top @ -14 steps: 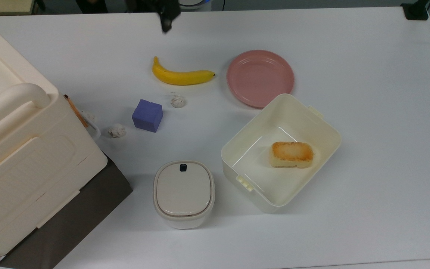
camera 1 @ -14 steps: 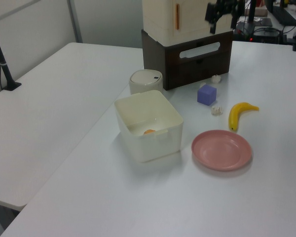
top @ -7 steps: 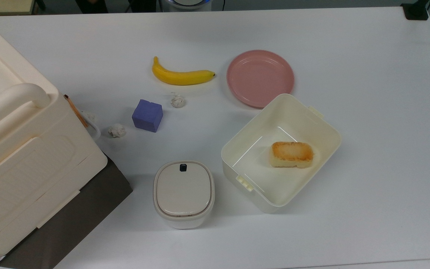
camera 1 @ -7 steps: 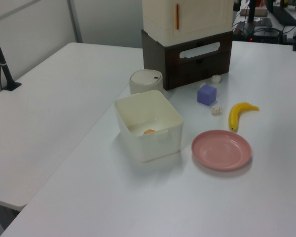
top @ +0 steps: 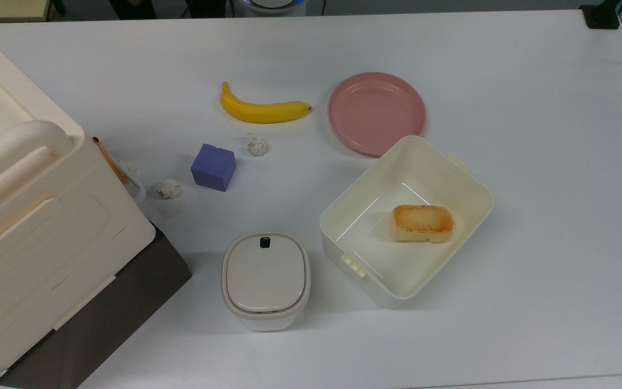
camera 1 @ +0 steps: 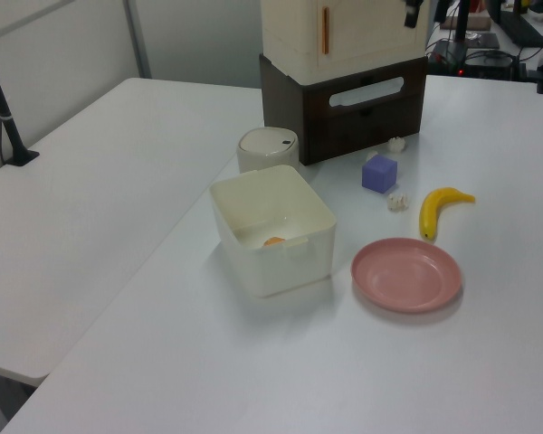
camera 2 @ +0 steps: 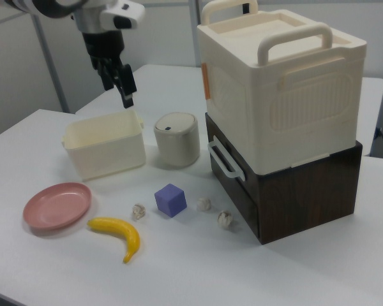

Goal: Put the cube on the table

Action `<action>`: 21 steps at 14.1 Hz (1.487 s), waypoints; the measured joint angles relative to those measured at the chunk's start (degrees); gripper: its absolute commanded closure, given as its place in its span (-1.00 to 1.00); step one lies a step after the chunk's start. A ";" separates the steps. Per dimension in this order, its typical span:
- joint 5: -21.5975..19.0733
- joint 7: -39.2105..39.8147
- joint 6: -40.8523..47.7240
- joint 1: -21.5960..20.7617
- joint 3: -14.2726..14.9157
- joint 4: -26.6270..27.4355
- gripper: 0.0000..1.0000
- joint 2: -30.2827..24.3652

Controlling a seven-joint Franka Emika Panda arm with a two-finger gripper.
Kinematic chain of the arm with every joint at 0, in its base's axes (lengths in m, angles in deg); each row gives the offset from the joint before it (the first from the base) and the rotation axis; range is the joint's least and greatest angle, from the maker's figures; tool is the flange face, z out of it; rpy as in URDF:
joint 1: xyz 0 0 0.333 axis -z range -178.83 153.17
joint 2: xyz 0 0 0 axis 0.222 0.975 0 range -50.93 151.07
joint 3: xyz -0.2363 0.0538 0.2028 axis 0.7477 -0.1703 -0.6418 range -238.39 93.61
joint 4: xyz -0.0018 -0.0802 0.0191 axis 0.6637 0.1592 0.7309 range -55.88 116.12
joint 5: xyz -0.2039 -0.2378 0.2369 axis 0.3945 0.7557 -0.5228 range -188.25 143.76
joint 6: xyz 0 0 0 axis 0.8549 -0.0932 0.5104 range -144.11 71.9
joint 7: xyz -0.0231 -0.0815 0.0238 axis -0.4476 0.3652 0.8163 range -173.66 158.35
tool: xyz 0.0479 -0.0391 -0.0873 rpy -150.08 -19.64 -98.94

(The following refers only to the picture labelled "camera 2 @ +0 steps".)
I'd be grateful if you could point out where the cream open plastic bin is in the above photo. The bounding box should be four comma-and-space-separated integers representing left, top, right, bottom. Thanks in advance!
61, 110, 147, 182

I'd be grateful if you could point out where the grey metal partition post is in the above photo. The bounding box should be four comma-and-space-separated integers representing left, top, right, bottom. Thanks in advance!
189, 0, 201, 68
30, 14, 75, 113

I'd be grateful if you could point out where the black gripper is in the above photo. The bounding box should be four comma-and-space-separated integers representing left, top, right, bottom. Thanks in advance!
82, 29, 137, 110

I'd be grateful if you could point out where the pink round plate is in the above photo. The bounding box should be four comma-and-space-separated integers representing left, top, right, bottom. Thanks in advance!
22, 182, 93, 231

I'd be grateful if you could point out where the yellow toy banana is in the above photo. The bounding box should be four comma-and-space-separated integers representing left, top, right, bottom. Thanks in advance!
87, 217, 141, 265

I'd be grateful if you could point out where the cream storage box with handles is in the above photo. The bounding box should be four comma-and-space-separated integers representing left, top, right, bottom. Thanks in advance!
197, 0, 368, 175

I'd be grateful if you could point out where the dark wooden drawer box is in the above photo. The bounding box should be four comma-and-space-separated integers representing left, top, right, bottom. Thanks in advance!
205, 112, 363, 245

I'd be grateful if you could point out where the purple foam cube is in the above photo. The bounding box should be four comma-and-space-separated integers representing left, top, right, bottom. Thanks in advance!
154, 183, 188, 219

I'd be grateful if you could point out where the small beige lidded trash can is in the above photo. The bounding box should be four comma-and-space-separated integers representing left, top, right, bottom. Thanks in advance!
153, 112, 200, 167

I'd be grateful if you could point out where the crumpled paper ball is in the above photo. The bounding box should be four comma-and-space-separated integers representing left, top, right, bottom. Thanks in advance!
217, 209, 234, 230
131, 203, 147, 221
196, 197, 212, 212

